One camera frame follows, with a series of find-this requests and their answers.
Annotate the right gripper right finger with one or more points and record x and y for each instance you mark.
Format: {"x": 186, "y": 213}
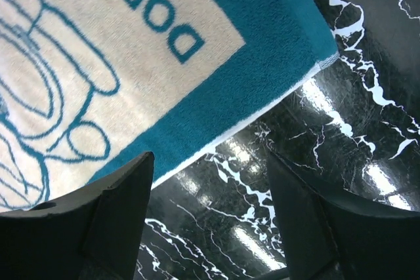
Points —
{"x": 330, "y": 233}

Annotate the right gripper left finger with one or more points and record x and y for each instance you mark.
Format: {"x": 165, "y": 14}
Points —
{"x": 91, "y": 233}

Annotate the teal and cream Doraemon towel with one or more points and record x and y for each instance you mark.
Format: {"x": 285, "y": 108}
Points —
{"x": 87, "y": 85}

